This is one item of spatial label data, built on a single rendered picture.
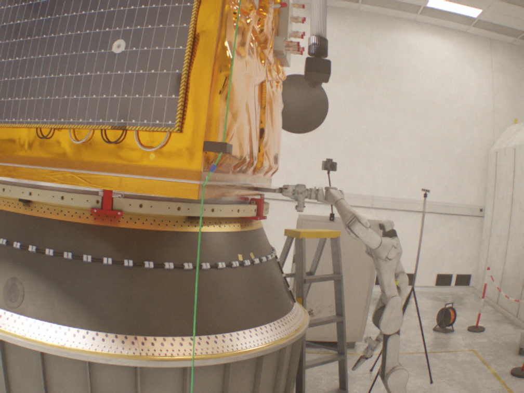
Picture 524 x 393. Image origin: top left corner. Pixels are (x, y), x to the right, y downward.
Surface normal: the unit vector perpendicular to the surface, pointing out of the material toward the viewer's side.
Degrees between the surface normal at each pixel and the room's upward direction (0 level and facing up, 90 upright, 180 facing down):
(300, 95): 90
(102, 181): 90
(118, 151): 100
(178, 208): 90
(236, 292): 62
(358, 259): 90
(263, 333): 43
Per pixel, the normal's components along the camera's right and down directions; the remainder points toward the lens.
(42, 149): -0.18, 0.14
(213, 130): 0.67, 0.08
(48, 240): 0.07, -0.45
